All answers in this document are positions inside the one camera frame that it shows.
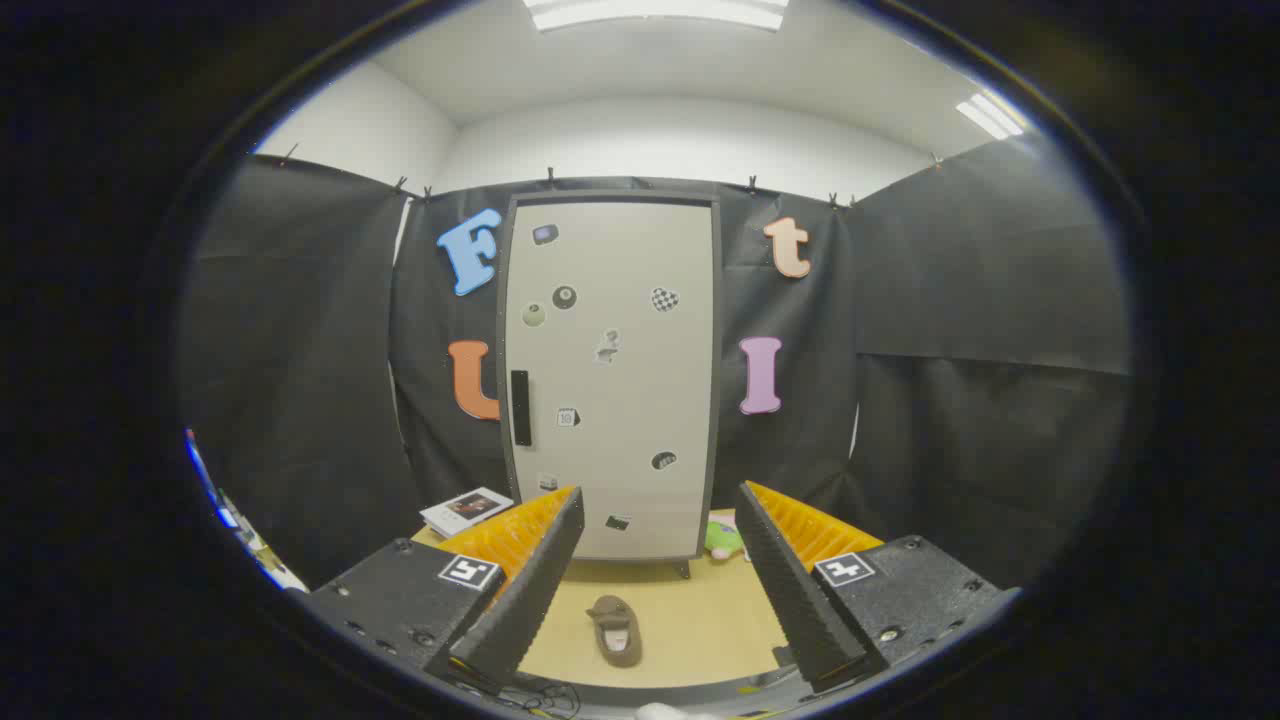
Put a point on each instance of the blue printed poster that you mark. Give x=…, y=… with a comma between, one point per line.
x=212, y=485

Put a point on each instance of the small ceiling light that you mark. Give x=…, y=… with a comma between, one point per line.
x=990, y=115

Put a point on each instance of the green pink plush toy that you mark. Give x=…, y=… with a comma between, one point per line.
x=722, y=540

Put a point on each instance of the grey shoe cabinet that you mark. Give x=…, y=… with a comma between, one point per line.
x=610, y=197

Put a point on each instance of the black backdrop cloth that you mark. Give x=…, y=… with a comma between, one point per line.
x=950, y=300

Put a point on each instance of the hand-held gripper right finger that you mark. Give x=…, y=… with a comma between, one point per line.
x=790, y=590

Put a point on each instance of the brown shoe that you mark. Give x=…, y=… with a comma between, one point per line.
x=614, y=632

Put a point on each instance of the long ceiling light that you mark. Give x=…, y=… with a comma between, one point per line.
x=655, y=12

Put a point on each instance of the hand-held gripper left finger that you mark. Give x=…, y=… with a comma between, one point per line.
x=530, y=600

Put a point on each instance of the pile of small items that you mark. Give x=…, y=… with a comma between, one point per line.
x=270, y=565

